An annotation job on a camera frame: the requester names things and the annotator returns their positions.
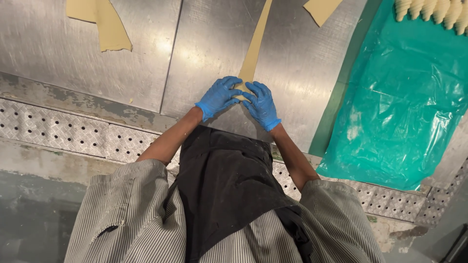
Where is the long triangular dough strip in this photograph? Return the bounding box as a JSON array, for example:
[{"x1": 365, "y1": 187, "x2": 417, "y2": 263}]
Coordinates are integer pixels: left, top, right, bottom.
[{"x1": 234, "y1": 0, "x2": 273, "y2": 101}]

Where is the small cut dough piece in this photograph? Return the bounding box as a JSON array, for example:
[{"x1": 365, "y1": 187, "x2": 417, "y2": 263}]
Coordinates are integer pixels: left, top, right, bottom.
[{"x1": 303, "y1": 0, "x2": 343, "y2": 28}]

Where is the grey striped shirt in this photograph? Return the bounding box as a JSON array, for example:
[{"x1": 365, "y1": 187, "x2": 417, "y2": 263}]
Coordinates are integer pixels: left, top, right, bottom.
[{"x1": 64, "y1": 159, "x2": 387, "y2": 263}]

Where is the person's left hand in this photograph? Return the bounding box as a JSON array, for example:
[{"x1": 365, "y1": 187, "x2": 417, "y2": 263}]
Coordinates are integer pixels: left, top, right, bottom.
[{"x1": 195, "y1": 76, "x2": 244, "y2": 122}]

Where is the perforated metal tread plate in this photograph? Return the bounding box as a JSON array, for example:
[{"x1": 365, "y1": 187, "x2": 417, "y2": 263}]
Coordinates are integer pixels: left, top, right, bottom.
[{"x1": 0, "y1": 97, "x2": 468, "y2": 228}]

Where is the green plastic sheet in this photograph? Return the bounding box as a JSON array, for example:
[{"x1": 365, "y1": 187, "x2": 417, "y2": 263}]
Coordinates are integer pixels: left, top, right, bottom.
[{"x1": 309, "y1": 0, "x2": 468, "y2": 191}]

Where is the black apron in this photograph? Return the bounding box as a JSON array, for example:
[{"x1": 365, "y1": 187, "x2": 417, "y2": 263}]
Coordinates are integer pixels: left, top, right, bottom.
[{"x1": 175, "y1": 125, "x2": 314, "y2": 263}]

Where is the person's right hand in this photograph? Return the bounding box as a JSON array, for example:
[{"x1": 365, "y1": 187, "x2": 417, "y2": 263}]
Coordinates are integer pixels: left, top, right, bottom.
[{"x1": 241, "y1": 81, "x2": 282, "y2": 132}]

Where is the large cut dough sheet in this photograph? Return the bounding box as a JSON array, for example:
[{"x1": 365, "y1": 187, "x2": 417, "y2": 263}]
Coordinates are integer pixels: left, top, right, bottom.
[{"x1": 66, "y1": 0, "x2": 133, "y2": 52}]

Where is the row of rolled raw croissants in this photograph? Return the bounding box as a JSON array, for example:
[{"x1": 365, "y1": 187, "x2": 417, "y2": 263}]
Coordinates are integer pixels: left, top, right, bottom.
[{"x1": 394, "y1": 0, "x2": 468, "y2": 36}]

